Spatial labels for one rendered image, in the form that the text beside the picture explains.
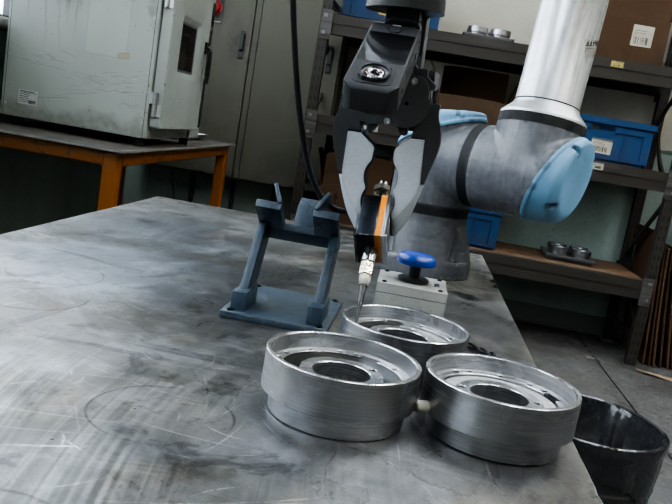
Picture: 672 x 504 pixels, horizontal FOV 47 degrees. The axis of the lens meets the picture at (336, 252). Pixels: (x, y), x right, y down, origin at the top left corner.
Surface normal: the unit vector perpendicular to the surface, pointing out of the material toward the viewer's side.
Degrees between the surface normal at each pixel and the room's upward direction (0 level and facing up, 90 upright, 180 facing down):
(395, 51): 33
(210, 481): 0
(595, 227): 90
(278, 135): 90
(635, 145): 90
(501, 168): 86
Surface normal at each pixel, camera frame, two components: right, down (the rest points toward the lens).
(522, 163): -0.49, -0.14
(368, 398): 0.30, 0.22
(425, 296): -0.11, 0.15
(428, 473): 0.17, -0.97
